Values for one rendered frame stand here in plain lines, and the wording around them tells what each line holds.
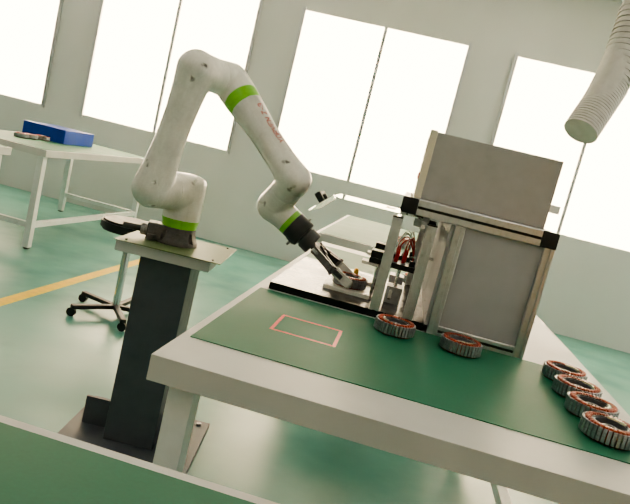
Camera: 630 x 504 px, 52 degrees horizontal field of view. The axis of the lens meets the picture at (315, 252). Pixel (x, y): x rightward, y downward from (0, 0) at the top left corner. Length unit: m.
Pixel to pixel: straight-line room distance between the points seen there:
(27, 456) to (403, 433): 0.61
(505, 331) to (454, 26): 5.31
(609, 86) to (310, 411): 2.49
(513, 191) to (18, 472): 1.53
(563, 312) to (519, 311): 5.17
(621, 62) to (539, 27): 3.70
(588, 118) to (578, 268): 3.97
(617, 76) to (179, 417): 2.64
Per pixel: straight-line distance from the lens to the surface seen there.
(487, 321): 1.90
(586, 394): 1.62
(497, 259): 1.87
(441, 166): 1.94
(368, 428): 1.15
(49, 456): 0.84
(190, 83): 2.05
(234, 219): 7.05
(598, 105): 3.24
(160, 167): 2.10
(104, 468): 0.83
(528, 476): 1.19
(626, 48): 3.42
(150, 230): 2.27
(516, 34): 6.99
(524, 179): 1.97
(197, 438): 2.59
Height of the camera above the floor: 1.16
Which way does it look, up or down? 8 degrees down
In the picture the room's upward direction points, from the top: 14 degrees clockwise
